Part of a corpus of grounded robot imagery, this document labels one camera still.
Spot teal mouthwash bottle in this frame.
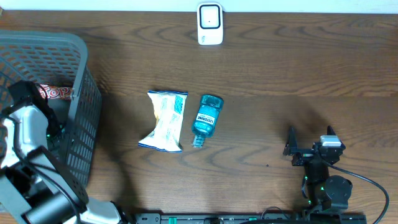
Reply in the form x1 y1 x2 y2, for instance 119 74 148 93
192 95 224 148

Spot cream snack bag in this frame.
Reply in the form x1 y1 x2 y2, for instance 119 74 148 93
138 90 188 153

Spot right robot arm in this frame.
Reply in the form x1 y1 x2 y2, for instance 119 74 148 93
283 126 353 214

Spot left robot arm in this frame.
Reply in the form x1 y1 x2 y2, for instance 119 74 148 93
1 81 135 224

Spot white barcode scanner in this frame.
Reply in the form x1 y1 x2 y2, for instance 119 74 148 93
197 2 224 45

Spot red Top candy bar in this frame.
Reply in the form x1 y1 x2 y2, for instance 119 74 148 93
37 84 72 100

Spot grey plastic basket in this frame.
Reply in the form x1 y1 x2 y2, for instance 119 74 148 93
1 30 102 185

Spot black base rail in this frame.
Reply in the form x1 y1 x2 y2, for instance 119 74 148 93
134 213 367 224

